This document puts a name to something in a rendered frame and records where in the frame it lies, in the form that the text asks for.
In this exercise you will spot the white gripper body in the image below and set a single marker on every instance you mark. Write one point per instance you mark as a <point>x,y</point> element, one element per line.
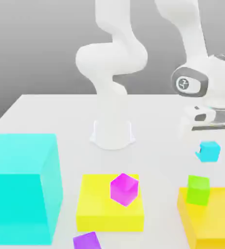
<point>213,132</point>

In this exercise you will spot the small blue cube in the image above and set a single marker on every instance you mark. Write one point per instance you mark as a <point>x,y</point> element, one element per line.
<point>210,152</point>

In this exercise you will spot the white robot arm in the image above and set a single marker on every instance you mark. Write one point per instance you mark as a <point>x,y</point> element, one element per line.
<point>112,58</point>

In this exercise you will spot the small green cube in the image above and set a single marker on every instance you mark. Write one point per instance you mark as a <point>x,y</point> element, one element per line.
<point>198,191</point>

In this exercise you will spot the small magenta cube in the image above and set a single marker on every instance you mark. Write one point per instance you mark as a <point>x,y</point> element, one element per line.
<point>124,189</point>

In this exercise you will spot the small purple cube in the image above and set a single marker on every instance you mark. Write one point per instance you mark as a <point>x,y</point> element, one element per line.
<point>86,242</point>

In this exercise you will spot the large orange box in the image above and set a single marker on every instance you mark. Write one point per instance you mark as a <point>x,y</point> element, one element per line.
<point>215,225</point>

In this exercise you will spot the large yellow box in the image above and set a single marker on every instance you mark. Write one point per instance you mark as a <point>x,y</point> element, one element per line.
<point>97,204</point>

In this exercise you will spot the large cyan box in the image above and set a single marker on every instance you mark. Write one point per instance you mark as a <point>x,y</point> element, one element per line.
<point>17,194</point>

